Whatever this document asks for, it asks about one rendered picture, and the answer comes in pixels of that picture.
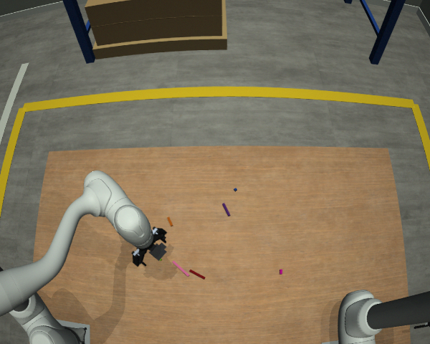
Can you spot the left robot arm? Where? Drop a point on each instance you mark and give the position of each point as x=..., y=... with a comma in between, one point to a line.
x=102, y=196

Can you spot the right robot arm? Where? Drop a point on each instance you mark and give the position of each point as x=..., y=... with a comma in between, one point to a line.
x=361, y=316

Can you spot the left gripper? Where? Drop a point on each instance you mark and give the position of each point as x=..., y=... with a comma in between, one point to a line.
x=138, y=255

